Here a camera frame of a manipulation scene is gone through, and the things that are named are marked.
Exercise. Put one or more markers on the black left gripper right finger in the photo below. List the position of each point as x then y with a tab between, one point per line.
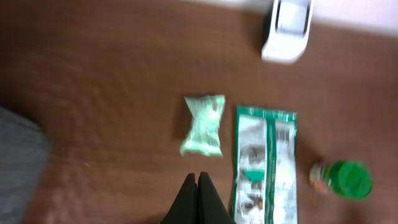
210	208

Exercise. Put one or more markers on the green 3M sponge package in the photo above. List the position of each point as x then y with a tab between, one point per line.
265	189

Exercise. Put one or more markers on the grey plastic basket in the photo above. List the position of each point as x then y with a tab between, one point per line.
25	150

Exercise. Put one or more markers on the light green snack packet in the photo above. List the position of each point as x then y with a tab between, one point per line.
203	136

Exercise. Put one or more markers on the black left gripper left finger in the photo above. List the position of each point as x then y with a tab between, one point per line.
184	208

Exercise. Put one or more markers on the green lid glass jar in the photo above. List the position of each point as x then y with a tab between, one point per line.
347	179

